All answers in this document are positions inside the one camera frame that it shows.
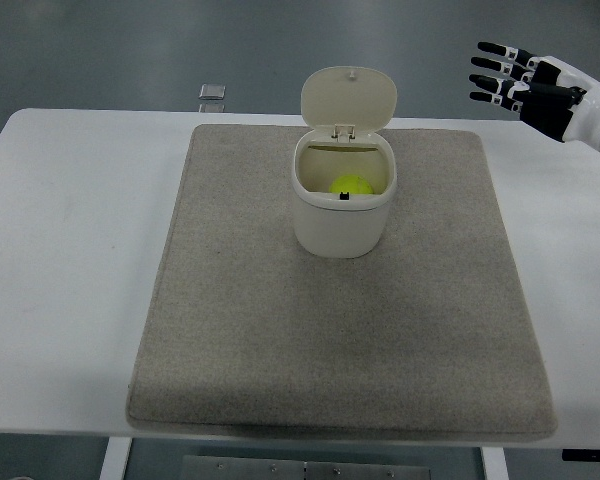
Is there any grey metal plate with screws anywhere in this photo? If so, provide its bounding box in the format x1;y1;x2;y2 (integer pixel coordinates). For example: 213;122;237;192
180;454;431;480

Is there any beige felt mat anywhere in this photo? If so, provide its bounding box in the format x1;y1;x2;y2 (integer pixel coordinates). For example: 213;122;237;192
123;123;559;442

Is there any white bin with flip lid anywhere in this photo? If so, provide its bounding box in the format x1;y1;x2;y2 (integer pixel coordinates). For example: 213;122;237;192
292;64;399;259

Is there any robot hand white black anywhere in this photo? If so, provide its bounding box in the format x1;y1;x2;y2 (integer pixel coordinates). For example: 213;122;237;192
468;41;600;147

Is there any white table leg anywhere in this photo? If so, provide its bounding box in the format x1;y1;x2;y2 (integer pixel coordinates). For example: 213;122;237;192
481;446;507;480
98;437;132;480

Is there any yellow tennis ball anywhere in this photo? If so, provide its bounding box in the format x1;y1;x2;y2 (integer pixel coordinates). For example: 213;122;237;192
328;173;376;197

